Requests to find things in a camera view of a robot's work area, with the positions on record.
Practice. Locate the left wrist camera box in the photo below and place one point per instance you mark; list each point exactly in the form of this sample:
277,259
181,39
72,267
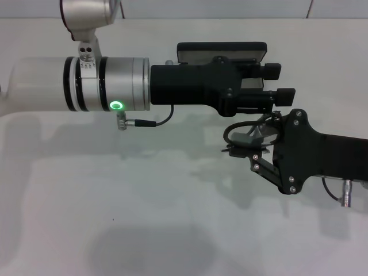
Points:
86,17

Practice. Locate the black glasses case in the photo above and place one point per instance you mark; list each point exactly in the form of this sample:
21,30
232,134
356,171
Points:
201,51

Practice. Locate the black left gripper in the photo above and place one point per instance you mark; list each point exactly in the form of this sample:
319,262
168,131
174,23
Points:
187,83

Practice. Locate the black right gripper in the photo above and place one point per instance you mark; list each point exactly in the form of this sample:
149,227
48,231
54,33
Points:
316,152

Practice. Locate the black glasses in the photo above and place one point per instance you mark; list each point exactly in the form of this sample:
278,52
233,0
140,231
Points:
230,133

